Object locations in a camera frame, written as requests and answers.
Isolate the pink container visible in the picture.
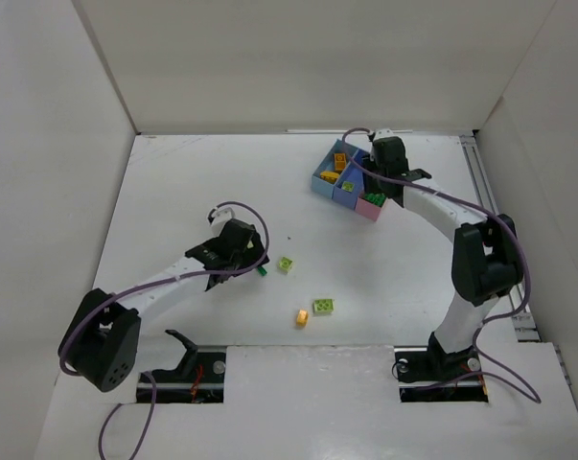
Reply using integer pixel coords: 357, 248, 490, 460
355, 192, 386, 222

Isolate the orange small lego brick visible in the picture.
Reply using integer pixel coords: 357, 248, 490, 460
295, 310, 309, 328

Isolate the light green studded lego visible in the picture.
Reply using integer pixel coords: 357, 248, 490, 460
312, 298, 335, 315

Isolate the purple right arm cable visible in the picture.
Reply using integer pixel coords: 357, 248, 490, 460
341, 126, 543, 404

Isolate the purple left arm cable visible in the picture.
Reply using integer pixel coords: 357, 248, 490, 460
58, 200, 270, 460

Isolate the light green small lego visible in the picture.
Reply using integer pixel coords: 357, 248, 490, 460
278, 257, 293, 273

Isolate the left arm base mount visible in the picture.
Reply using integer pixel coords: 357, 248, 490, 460
135, 330, 227, 404

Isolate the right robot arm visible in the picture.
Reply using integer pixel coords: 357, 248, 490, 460
362, 131, 524, 383

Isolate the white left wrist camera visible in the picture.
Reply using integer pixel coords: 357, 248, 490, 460
207, 206, 235, 233

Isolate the aluminium rail right side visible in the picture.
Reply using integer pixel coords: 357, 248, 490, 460
459, 135, 542, 343

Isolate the green lego plate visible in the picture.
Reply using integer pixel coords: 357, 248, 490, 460
363, 194, 386, 207

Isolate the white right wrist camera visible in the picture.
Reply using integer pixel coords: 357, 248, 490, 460
367, 128, 396, 143

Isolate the yellow rounded lego brick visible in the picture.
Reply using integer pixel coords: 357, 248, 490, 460
334, 152, 347, 173

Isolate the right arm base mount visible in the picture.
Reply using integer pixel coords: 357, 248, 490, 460
391, 346, 489, 403

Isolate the yellow studded lego brick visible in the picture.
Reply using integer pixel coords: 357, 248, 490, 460
319, 171, 339, 184

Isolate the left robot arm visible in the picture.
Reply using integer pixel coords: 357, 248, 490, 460
58, 218, 270, 393

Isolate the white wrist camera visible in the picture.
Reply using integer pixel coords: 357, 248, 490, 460
207, 206, 235, 233
367, 128, 396, 143

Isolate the pale green lego tile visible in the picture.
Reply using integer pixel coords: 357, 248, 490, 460
341, 181, 355, 193

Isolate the purple blue container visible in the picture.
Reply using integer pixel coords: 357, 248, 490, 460
332, 162, 363, 211

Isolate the light blue container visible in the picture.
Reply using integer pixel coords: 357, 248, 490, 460
311, 139, 358, 199

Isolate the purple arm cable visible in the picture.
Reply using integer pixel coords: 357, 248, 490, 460
341, 126, 543, 404
58, 200, 270, 460

